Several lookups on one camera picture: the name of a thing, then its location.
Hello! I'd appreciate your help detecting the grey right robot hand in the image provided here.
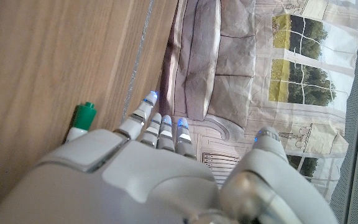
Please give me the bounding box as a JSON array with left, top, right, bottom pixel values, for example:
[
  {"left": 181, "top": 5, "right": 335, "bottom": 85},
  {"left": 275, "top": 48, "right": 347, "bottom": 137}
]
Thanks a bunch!
[{"left": 0, "top": 90, "right": 340, "bottom": 224}]

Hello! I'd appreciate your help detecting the green capped white marker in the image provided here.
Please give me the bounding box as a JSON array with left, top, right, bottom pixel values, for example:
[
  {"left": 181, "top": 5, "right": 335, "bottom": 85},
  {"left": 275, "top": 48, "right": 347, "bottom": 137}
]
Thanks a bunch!
[{"left": 65, "top": 101, "right": 98, "bottom": 144}]

